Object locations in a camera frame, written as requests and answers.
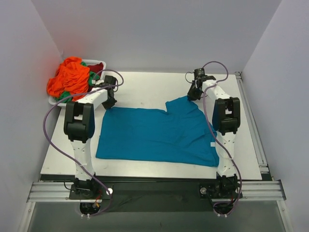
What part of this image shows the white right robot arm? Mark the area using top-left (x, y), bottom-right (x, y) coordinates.
top-left (187, 68), bottom-right (240, 177)

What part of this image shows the white plastic basket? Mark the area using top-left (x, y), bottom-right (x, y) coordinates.
top-left (48, 58), bottom-right (107, 108)

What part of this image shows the orange t shirt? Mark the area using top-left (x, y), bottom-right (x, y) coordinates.
top-left (46, 57), bottom-right (90, 98)

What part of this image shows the dark red t shirt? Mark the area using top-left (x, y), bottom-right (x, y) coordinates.
top-left (87, 62), bottom-right (104, 92)

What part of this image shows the green t shirt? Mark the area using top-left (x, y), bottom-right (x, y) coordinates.
top-left (54, 61), bottom-right (101, 102)

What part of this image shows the blue t shirt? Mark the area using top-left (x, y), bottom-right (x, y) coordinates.
top-left (96, 97), bottom-right (219, 167)

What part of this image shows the aluminium frame rail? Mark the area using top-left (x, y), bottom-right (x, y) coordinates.
top-left (235, 72), bottom-right (293, 232)

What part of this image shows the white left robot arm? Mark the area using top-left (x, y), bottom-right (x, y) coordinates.
top-left (64, 75), bottom-right (118, 199)

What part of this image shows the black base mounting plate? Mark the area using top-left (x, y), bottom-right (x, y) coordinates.
top-left (65, 177), bottom-right (242, 216)

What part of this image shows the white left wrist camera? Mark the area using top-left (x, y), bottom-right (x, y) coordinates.
top-left (91, 79), bottom-right (104, 86)

